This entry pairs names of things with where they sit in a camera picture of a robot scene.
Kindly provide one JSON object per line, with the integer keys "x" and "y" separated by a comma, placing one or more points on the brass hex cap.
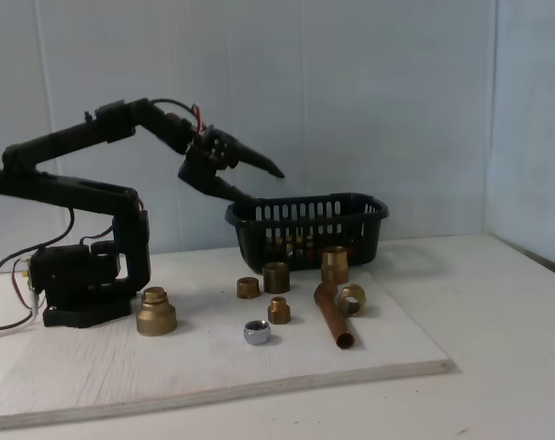
{"x": 248, "y": 289}

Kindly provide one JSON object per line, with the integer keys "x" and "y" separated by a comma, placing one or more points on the brass coupling sleeve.
{"x": 276, "y": 277}

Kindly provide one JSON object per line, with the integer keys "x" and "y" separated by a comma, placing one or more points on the large brass reducer fitting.
{"x": 157, "y": 316}

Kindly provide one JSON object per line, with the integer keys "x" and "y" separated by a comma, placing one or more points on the black slotted plastic basket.
{"x": 350, "y": 247}

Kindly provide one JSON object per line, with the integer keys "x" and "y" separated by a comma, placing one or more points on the brass threaded nipple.
{"x": 334, "y": 266}

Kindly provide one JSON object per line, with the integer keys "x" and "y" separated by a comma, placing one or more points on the small brass hex adapter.
{"x": 278, "y": 311}

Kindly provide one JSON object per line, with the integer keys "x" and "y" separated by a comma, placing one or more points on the chrome cap nut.
{"x": 258, "y": 335}

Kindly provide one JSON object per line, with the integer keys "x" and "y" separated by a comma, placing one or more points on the brass compression nut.
{"x": 357, "y": 298}

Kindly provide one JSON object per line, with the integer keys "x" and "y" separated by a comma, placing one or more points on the white wooden board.
{"x": 121, "y": 376}

